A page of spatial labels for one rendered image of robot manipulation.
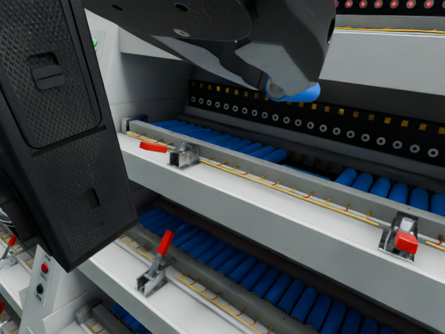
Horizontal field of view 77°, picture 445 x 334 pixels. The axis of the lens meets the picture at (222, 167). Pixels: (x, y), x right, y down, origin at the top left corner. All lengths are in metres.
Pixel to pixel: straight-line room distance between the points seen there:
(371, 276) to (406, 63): 0.19
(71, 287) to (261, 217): 0.42
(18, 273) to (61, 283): 0.23
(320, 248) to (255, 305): 0.15
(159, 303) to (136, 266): 0.08
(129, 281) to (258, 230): 0.23
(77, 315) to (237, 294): 0.34
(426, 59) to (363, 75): 0.05
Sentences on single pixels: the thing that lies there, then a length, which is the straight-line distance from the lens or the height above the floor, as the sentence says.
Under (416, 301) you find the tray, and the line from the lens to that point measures 0.31.
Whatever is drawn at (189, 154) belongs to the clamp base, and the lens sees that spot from 0.38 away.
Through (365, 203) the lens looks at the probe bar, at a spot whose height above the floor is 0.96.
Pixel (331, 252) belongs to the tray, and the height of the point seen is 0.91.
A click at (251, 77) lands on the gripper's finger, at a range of 0.18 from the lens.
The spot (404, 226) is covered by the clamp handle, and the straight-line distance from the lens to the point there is 0.30.
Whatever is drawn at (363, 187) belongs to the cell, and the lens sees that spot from 0.37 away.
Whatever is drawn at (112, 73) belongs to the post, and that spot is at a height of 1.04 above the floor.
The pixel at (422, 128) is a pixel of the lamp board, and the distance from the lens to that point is 0.45.
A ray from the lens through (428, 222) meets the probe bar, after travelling 0.33.
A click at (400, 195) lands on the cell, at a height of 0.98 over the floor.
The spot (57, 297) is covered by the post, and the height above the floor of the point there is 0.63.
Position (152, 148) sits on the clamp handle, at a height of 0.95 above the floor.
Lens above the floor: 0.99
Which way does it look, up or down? 7 degrees down
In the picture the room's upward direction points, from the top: 16 degrees clockwise
